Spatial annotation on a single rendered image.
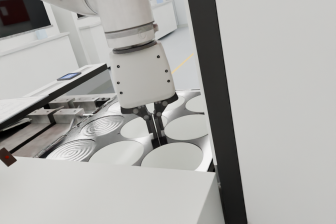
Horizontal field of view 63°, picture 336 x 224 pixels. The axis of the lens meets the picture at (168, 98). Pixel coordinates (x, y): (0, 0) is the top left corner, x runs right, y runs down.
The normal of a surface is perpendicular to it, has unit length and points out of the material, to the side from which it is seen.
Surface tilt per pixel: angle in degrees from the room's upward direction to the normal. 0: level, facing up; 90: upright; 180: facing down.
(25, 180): 0
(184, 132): 1
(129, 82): 92
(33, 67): 90
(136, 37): 90
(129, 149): 0
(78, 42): 90
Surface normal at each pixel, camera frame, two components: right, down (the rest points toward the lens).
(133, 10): 0.40, 0.25
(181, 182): -0.21, -0.91
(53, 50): 0.90, -0.04
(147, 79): 0.18, 0.36
